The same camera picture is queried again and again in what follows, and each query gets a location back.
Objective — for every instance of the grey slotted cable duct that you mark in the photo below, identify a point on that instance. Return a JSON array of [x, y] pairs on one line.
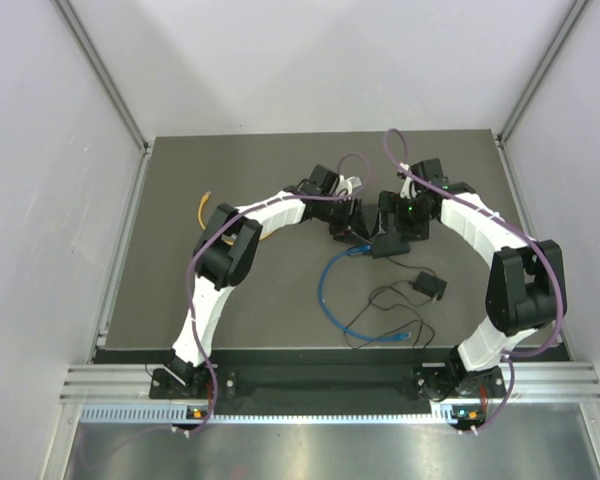
[[186, 414]]

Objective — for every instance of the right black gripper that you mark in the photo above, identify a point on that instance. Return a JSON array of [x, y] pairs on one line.
[[392, 203]]

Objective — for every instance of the black network switch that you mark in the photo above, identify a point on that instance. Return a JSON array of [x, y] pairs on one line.
[[389, 245]]

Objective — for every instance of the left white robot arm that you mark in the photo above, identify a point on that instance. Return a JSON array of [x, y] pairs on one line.
[[225, 253]]

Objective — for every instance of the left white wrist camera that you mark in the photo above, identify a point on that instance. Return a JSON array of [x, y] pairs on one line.
[[350, 187]]

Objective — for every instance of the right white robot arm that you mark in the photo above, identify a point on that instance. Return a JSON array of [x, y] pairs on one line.
[[526, 289]]

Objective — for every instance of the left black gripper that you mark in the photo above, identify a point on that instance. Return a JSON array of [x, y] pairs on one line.
[[342, 229]]

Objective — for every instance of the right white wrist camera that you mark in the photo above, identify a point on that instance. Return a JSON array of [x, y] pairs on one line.
[[407, 189]]

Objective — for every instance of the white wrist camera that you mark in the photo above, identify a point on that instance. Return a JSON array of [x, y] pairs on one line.
[[350, 187], [407, 189]]

